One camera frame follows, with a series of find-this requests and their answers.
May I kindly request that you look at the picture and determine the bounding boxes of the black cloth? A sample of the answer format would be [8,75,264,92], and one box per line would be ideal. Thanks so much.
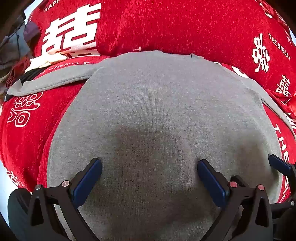
[20,66,50,82]

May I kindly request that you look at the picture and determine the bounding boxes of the grey knit sweater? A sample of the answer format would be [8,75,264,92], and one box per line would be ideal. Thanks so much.
[6,50,296,241]

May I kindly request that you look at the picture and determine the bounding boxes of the pile of clothes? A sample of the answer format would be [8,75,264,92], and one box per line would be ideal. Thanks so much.
[0,14,41,93]

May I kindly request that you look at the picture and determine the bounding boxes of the red printed sofa cover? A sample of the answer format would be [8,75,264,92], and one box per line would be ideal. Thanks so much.
[0,0,296,204]

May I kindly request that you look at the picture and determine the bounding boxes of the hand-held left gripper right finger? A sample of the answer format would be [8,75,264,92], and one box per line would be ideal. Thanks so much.
[197,159,274,241]

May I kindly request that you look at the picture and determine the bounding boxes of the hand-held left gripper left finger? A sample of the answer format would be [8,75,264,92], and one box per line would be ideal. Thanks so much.
[28,158,102,241]

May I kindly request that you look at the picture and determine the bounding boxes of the cream white cloth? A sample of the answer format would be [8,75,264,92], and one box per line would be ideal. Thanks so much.
[24,52,72,72]

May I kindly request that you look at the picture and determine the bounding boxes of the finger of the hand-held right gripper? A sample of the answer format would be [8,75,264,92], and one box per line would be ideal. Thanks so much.
[268,154,296,186]

